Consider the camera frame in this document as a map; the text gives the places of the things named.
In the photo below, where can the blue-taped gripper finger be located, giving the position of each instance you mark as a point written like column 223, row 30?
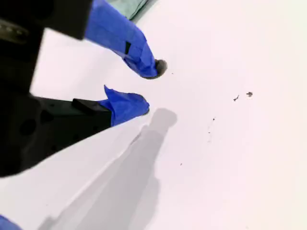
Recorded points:
column 112, row 28
column 124, row 107

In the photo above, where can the pale green T-shirt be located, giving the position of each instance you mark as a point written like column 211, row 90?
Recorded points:
column 134, row 7

